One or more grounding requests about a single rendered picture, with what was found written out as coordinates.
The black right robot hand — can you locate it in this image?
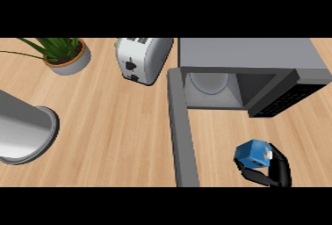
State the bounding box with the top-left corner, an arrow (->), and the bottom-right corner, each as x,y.
234,143 -> 294,188

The blue milk carton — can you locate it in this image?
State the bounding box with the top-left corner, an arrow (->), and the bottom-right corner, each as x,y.
234,139 -> 273,169

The grey microwave door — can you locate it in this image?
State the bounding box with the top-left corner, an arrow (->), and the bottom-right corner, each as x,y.
166,67 -> 201,188

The grey microwave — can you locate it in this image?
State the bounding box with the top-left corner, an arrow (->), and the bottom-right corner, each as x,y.
178,38 -> 332,119

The white toaster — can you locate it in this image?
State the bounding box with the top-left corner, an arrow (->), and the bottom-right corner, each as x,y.
114,38 -> 176,86

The grey metal pot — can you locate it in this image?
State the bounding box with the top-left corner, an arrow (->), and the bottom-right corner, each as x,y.
0,89 -> 61,166

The potted green plant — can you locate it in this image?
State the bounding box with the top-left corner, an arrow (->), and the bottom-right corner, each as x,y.
0,38 -> 92,76

